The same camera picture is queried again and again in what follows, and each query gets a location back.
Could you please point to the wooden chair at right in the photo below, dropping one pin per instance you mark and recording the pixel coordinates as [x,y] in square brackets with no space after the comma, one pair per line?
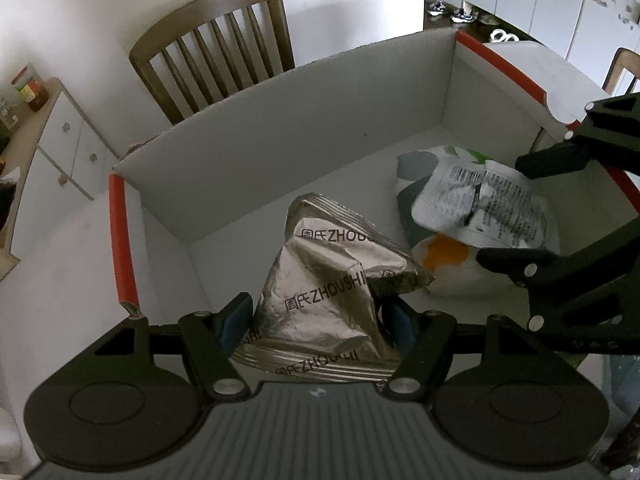
[624,60]

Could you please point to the white orange grey snack bag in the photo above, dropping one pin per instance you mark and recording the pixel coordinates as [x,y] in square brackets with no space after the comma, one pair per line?
[456,273]

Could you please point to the white wall cabinet unit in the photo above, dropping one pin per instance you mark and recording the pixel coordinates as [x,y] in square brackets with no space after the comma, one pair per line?
[540,0]

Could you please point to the silver triangular snack bag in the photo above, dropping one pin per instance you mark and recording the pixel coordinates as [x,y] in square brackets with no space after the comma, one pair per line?
[317,314]

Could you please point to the clear labelled snack bag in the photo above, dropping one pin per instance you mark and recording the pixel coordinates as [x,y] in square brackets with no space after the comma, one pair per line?
[485,205]

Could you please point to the red cardboard box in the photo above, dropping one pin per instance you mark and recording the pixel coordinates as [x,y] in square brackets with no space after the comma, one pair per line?
[196,213]

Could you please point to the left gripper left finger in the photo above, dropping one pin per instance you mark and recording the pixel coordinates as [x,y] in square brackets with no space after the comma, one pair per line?
[209,341]

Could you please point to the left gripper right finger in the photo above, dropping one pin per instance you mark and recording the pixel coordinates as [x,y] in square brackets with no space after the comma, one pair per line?
[423,341]

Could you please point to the red lidded sauce jar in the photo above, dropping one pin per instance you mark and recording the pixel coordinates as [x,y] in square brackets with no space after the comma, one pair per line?
[27,83]

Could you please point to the white side cabinet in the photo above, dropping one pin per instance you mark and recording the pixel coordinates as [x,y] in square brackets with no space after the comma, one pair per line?
[54,164]

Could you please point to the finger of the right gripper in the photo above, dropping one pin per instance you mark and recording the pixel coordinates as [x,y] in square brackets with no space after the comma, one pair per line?
[564,157]
[595,287]

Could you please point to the wooden chair behind box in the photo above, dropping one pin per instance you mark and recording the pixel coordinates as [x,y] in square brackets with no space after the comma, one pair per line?
[207,50]

